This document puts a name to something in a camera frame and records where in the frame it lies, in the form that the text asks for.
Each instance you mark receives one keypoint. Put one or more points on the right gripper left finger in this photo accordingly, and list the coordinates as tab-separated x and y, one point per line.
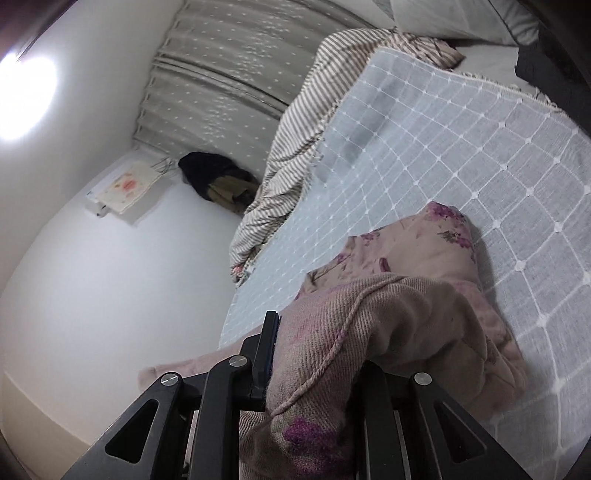
186	428

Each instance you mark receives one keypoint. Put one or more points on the grey velvet pillow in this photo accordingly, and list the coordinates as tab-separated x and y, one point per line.
498	22

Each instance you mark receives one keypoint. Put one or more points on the black folded clothing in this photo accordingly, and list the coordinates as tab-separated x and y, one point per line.
548	66

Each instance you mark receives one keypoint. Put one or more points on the pink floral garment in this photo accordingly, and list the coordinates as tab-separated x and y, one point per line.
407	297

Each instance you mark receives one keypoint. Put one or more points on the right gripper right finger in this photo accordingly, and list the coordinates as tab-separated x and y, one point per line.
411	428

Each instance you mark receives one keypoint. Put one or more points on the ceiling lamp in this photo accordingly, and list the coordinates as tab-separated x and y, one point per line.
28	87

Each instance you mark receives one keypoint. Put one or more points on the dark hanging clothes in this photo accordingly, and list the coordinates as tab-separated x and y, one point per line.
219	180

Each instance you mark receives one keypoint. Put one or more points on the grey dotted curtain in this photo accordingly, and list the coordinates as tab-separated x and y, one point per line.
226	72

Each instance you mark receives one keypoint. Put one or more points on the grey checked bed cover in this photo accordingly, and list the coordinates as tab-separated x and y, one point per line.
407	134

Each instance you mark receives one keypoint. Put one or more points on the striped beige duvet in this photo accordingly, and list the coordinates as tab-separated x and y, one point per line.
339	61

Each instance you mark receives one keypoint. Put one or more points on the light grey bed sheet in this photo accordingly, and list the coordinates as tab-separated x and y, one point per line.
492	62

